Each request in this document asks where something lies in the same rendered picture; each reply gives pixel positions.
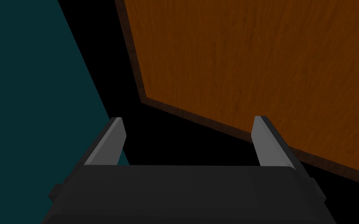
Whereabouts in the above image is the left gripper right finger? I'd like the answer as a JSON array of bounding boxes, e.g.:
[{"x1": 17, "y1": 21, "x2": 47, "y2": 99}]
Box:
[{"x1": 251, "y1": 115, "x2": 304, "y2": 171}]

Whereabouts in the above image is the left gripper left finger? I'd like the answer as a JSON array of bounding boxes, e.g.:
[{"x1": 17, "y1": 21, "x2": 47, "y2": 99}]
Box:
[{"x1": 83, "y1": 117, "x2": 127, "y2": 166}]

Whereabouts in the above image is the brown wooden table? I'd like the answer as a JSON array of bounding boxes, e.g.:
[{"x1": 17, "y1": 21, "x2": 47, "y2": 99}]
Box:
[{"x1": 114, "y1": 0, "x2": 359, "y2": 190}]

